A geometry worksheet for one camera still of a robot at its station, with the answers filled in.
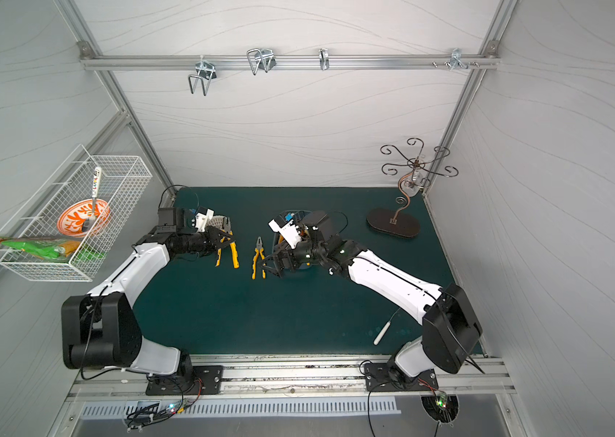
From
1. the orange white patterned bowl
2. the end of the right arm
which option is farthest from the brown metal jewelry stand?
the orange white patterned bowl

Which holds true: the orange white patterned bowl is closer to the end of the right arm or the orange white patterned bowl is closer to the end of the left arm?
the end of the left arm

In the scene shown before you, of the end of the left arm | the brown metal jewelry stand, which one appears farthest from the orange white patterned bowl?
the brown metal jewelry stand

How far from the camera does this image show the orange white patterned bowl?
25.6 inches
